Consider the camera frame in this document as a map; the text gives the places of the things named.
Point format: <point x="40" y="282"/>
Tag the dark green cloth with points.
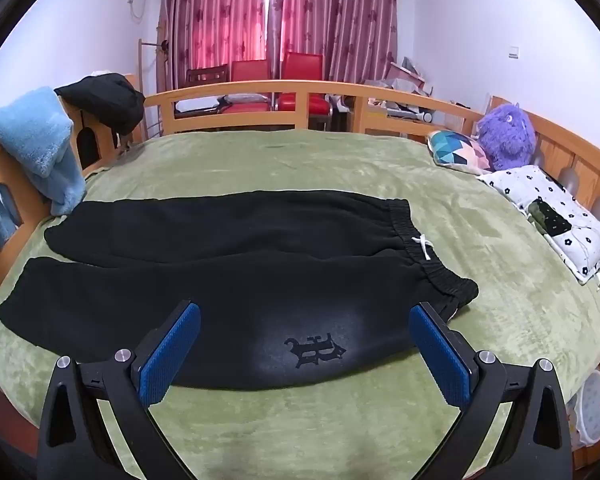
<point x="550" y="217"/>

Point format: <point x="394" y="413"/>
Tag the red chair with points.
<point x="250" y="72"/>
<point x="302" y="67"/>

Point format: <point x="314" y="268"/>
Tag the white light switch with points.
<point x="514" y="53"/>

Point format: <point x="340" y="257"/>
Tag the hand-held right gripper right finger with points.
<point x="440" y="355"/>

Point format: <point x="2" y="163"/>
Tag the red floral curtain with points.
<point x="215" y="10"/>

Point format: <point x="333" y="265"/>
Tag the black garment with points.
<point x="107" y="97"/>

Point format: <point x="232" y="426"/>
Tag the wooden coat rack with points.
<point x="162" y="50"/>

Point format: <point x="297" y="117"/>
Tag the geometric patterned pillow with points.
<point x="455" y="152"/>

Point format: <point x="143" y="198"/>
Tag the pink striped curtain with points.
<point x="335" y="10"/>

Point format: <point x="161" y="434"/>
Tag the pile of cardboard boxes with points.
<point x="400" y="85"/>

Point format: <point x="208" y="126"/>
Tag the white floral pillow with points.
<point x="575" y="250"/>

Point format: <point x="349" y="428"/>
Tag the green fleece blanket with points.
<point x="305" y="160"/>

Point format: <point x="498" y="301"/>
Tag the dark wooden chair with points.
<point x="205" y="76"/>

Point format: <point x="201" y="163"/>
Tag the black pants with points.
<point x="230" y="285"/>

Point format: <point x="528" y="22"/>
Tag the wooden bed frame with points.
<point x="330" y="91"/>

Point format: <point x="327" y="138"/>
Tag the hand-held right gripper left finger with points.
<point x="169" y="356"/>

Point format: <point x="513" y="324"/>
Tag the purple plush toy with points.
<point x="505" y="132"/>

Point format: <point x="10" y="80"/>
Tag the blue fleece garment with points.
<point x="25" y="130"/>

